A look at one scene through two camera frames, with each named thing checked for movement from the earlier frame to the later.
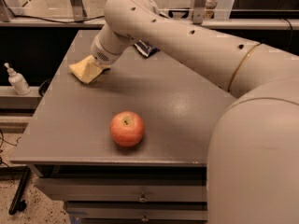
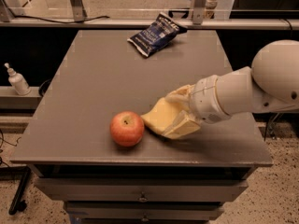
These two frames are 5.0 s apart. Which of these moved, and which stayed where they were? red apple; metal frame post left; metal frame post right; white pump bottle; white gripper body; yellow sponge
Moved: yellow sponge; white gripper body
Stayed: white pump bottle; metal frame post right; red apple; metal frame post left
